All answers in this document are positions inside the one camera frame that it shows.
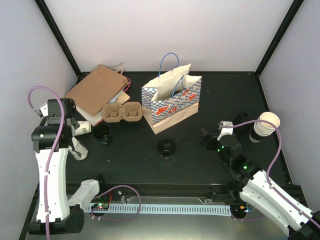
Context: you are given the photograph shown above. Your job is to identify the pink and blue paper bags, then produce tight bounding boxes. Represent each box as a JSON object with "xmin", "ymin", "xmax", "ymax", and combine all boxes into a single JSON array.
[{"xmin": 76, "ymin": 78, "xmax": 132, "ymax": 127}]

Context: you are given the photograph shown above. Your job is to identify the purple cable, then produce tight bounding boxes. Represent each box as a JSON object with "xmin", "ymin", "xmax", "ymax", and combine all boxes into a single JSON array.
[
  {"xmin": 26, "ymin": 86, "xmax": 142, "ymax": 240},
  {"xmin": 231, "ymin": 120, "xmax": 320, "ymax": 226}
]

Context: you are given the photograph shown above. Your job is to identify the right stack of paper cups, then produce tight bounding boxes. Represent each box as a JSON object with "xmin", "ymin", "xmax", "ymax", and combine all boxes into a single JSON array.
[{"xmin": 253, "ymin": 111, "xmax": 281, "ymax": 137}]

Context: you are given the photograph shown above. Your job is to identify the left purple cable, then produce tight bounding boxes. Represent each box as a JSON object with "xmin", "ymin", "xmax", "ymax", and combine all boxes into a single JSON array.
[{"xmin": 26, "ymin": 86, "xmax": 142, "ymax": 240}]

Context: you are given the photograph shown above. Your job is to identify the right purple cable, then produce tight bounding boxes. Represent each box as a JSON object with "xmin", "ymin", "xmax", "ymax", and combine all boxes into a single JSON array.
[{"xmin": 231, "ymin": 120, "xmax": 320, "ymax": 226}]

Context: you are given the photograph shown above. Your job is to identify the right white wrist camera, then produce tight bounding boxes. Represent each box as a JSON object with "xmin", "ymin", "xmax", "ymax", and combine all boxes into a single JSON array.
[{"xmin": 217, "ymin": 120, "xmax": 234, "ymax": 141}]

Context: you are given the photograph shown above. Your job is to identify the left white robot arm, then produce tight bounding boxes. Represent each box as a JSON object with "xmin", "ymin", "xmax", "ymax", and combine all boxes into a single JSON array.
[{"xmin": 28, "ymin": 98, "xmax": 108, "ymax": 236}]

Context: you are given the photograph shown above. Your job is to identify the brown kraft paper bag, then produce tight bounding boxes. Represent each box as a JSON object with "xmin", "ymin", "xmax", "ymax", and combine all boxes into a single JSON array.
[{"xmin": 65, "ymin": 64, "xmax": 129, "ymax": 116}]

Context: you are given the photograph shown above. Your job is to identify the light blue cable duct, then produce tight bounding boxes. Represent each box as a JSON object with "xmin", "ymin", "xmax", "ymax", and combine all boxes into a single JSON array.
[{"xmin": 84, "ymin": 203, "xmax": 231, "ymax": 217}]

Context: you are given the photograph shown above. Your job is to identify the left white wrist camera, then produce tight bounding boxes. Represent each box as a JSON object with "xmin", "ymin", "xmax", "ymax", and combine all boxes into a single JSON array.
[{"xmin": 33, "ymin": 103, "xmax": 48, "ymax": 118}]

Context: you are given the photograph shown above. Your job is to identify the stack of paper cups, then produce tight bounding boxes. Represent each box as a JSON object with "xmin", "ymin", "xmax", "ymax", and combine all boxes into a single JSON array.
[
  {"xmin": 74, "ymin": 121, "xmax": 92, "ymax": 136},
  {"xmin": 253, "ymin": 111, "xmax": 281, "ymax": 137}
]

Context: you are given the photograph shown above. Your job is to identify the left stack of paper cups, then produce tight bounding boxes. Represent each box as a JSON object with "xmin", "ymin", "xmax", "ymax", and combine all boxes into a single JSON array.
[{"xmin": 74, "ymin": 121, "xmax": 92, "ymax": 136}]

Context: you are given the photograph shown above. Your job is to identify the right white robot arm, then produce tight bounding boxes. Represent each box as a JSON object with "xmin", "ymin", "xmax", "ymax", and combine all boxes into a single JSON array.
[{"xmin": 200, "ymin": 128, "xmax": 320, "ymax": 240}]

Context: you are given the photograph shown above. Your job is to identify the remaining pulp cup carriers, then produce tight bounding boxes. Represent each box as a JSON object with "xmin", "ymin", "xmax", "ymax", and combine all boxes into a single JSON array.
[{"xmin": 103, "ymin": 101, "xmax": 143, "ymax": 123}]

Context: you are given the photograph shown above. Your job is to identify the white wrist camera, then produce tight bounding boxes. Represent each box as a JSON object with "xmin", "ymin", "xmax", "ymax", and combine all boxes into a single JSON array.
[
  {"xmin": 217, "ymin": 120, "xmax": 234, "ymax": 141},
  {"xmin": 33, "ymin": 103, "xmax": 48, "ymax": 118}
]

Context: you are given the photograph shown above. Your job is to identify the black cup under right stack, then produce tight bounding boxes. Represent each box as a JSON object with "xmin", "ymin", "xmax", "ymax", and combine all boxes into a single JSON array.
[{"xmin": 249, "ymin": 128, "xmax": 265, "ymax": 143}]

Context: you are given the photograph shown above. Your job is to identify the small circuit board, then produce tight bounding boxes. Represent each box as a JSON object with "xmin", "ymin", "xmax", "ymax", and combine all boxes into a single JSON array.
[{"xmin": 91, "ymin": 203, "xmax": 109, "ymax": 211}]

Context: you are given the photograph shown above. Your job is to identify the black plastic cup lid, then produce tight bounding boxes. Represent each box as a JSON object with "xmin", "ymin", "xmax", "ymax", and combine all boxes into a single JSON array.
[{"xmin": 171, "ymin": 90, "xmax": 182, "ymax": 98}]

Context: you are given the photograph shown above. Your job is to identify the blue checkered paper bag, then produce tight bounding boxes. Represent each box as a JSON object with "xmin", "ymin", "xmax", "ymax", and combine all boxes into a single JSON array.
[{"xmin": 141, "ymin": 52, "xmax": 202, "ymax": 134}]

